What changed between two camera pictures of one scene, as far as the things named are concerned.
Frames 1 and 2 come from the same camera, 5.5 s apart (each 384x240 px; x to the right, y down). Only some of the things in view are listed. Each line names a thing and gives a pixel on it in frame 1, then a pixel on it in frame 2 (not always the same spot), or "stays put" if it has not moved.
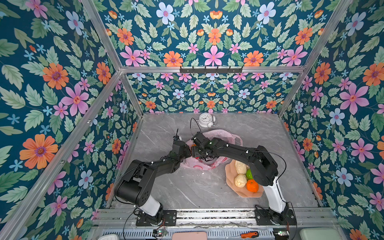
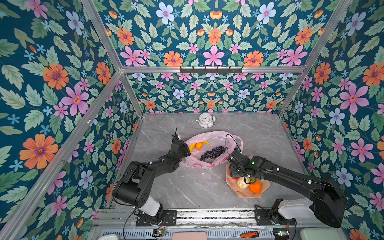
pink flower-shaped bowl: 231,173 stays put
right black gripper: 194,151 → 233,174
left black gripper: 186,149 stays put
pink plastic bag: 194,163 stays put
